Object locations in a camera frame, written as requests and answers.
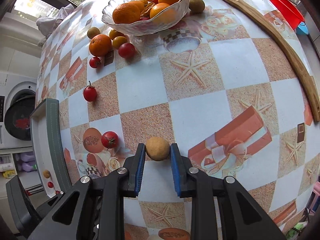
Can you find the large orange on table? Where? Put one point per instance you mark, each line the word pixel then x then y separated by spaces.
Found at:
pixel 100 45

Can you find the kiwi left of orange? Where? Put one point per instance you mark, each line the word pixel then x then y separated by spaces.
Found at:
pixel 92 32

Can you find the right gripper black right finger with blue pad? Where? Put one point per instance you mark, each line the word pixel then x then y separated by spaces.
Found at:
pixel 240 215

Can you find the large orange in bowl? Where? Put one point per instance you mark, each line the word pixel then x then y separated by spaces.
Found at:
pixel 126 13

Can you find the long wooden board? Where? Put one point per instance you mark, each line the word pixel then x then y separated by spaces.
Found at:
pixel 293 58

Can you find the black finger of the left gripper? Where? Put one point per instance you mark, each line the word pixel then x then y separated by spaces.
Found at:
pixel 24 215

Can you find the blue plastic basin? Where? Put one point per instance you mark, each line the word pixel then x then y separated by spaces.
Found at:
pixel 302 29

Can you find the white washing machine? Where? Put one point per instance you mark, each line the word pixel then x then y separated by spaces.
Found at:
pixel 17 103

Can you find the kiwi beside bowl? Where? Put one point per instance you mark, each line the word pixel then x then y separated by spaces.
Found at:
pixel 196 6

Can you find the red tomato with stem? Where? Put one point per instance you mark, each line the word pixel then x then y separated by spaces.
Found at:
pixel 110 139
pixel 89 93

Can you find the clear glass fruit bowl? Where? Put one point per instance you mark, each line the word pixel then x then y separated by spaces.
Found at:
pixel 164 20

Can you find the red plastic bucket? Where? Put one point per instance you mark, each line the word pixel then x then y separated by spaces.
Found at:
pixel 291 14

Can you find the brown round kiwi fruit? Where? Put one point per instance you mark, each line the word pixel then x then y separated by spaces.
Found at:
pixel 157 148

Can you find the red tomato near orange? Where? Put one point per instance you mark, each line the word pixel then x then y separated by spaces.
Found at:
pixel 127 50

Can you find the orange in bowl front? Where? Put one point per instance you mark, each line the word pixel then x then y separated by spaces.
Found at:
pixel 156 9

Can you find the green grey tray box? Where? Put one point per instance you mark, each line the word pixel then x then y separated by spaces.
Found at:
pixel 47 147

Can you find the small red cherry tomato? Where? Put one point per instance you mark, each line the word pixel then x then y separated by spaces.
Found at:
pixel 95 62

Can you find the yellow tomato by bowl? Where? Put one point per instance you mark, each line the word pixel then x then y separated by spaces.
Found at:
pixel 113 34
pixel 118 41

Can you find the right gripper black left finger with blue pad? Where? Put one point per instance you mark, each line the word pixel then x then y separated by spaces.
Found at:
pixel 94 208

